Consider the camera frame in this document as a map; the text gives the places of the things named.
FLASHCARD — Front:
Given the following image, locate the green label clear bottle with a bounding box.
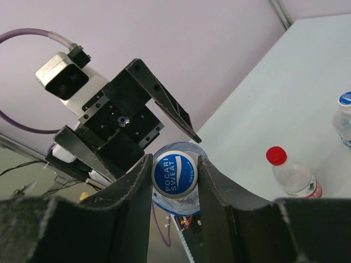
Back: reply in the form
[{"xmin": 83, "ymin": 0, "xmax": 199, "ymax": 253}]
[{"xmin": 332, "ymin": 91, "xmax": 350, "ymax": 149}]

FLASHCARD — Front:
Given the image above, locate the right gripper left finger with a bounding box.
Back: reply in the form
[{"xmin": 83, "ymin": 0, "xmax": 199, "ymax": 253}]
[{"xmin": 1, "ymin": 154, "xmax": 153, "ymax": 262}]

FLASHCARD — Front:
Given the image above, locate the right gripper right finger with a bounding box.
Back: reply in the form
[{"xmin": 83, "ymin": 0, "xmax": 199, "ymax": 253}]
[{"xmin": 197, "ymin": 156, "xmax": 350, "ymax": 262}]

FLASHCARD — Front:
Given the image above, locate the red cap water bottle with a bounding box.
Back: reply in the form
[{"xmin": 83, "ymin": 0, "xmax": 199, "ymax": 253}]
[{"xmin": 266, "ymin": 146, "xmax": 323, "ymax": 198}]

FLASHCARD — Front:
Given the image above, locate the white cable duct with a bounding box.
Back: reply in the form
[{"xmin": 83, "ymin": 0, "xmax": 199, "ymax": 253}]
[{"xmin": 171, "ymin": 214, "xmax": 205, "ymax": 263}]

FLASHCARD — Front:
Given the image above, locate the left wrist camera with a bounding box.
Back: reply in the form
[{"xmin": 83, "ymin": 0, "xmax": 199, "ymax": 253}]
[{"xmin": 35, "ymin": 45, "xmax": 109, "ymax": 117}]

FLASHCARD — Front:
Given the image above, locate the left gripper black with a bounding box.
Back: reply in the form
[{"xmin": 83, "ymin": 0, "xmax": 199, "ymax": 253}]
[{"xmin": 46, "ymin": 59, "xmax": 202, "ymax": 183}]

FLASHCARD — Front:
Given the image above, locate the blue Pocari bottle cap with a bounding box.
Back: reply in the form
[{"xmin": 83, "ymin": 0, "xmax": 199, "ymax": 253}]
[{"xmin": 151, "ymin": 150, "xmax": 198, "ymax": 199}]

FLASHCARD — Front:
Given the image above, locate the blue label Pocari bottle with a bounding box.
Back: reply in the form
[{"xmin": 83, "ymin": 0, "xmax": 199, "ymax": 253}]
[{"xmin": 151, "ymin": 142, "xmax": 207, "ymax": 216}]

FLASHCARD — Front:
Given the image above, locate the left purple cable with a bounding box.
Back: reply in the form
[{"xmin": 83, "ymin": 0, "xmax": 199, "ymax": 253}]
[{"xmin": 0, "ymin": 28, "xmax": 75, "ymax": 135}]

